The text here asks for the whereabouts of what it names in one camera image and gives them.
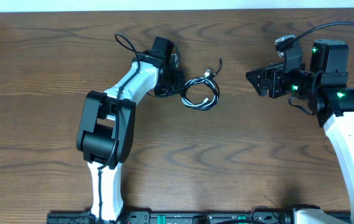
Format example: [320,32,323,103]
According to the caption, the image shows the black usb cable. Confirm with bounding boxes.
[180,58,223,111]

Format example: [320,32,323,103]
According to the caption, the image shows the white usb cable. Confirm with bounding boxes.
[181,68,218,110]

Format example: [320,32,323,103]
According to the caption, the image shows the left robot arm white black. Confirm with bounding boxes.
[76,37,185,223]

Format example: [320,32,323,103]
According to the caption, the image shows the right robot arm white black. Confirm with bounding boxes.
[246,39,354,223]

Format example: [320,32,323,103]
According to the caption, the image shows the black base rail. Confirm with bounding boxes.
[46,208,296,224]

